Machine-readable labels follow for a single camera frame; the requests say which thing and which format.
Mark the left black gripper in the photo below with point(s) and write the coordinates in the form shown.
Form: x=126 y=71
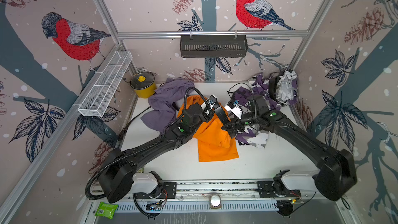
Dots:
x=208 y=116

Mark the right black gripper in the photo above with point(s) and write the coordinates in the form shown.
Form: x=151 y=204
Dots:
x=235 y=126

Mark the orange trousers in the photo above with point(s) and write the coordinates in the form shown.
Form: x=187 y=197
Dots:
x=215 y=144

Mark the lavender purple trousers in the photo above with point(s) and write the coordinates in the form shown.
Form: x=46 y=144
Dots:
x=162 y=102

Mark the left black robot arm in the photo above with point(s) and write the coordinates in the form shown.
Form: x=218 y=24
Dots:
x=117 y=176

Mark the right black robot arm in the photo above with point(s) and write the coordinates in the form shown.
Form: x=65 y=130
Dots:
x=337 y=172

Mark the black belt on camouflage trousers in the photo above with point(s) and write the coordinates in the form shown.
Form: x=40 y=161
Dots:
x=272 y=86

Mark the purple camouflage trousers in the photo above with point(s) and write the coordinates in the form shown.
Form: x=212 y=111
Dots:
x=287 y=90

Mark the yellow pot with lid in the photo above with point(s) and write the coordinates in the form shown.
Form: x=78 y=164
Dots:
x=143 y=84

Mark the black hanging basket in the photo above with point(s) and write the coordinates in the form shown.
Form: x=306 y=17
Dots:
x=213 y=46

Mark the green wipes packet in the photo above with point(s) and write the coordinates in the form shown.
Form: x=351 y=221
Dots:
x=106 y=210

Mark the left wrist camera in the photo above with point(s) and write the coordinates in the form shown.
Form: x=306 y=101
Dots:
x=209 y=104

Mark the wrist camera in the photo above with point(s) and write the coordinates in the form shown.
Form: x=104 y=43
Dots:
x=234 y=107
x=209 y=104

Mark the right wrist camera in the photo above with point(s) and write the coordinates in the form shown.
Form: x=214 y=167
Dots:
x=234 y=107

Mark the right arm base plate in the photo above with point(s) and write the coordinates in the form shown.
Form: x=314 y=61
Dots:
x=275 y=189

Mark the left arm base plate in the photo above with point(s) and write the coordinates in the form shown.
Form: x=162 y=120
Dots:
x=165 y=190

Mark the white wire mesh shelf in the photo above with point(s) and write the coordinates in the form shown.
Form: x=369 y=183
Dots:
x=100 y=95

